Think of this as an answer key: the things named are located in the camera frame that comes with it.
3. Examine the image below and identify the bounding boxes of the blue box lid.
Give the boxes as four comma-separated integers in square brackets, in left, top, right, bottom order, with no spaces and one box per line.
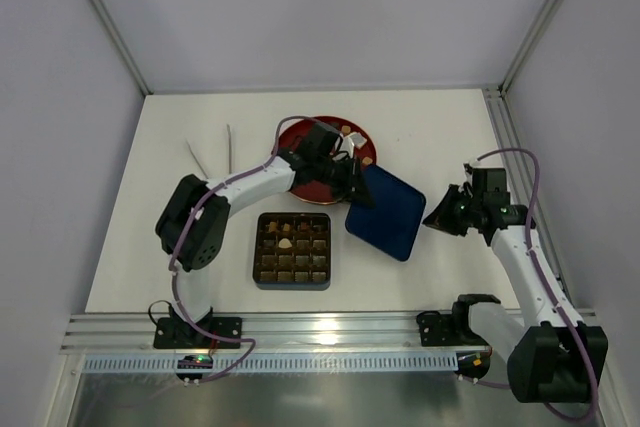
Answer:
[345,164,427,262]

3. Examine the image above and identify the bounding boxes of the white heart chocolate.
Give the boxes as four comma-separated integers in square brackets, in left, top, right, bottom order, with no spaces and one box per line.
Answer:
[278,238,293,250]

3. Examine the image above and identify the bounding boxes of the blue chocolate box with tray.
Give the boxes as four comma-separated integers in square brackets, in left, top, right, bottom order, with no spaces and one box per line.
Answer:
[252,212,332,291]

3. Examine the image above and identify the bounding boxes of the metal serving tongs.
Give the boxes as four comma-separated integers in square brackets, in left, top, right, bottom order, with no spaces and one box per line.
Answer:
[184,123,234,178]

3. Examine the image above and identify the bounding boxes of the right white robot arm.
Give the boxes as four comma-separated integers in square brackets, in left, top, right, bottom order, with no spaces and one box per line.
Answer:
[416,164,608,404]

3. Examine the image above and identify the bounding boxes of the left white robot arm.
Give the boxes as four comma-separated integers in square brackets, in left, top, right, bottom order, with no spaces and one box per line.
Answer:
[155,117,374,337]

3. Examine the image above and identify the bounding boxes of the white square chocolate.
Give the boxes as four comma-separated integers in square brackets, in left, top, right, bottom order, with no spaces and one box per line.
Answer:
[352,135,367,149]

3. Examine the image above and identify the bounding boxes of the round red tray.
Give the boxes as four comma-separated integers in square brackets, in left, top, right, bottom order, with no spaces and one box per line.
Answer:
[278,115,377,205]

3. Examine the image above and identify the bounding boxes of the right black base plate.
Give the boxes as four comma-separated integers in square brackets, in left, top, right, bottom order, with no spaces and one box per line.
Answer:
[416,311,488,347]

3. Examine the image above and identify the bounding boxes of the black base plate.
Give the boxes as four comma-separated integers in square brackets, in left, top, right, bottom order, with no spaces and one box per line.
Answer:
[416,311,488,347]
[152,314,242,350]

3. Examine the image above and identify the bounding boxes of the aluminium front rail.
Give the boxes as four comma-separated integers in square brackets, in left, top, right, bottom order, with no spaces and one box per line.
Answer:
[59,310,601,354]

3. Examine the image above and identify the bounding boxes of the slotted cable duct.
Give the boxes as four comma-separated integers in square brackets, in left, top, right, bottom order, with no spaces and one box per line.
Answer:
[82,351,458,375]

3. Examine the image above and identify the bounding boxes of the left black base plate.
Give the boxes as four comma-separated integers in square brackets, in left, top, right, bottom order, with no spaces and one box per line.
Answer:
[152,314,242,350]

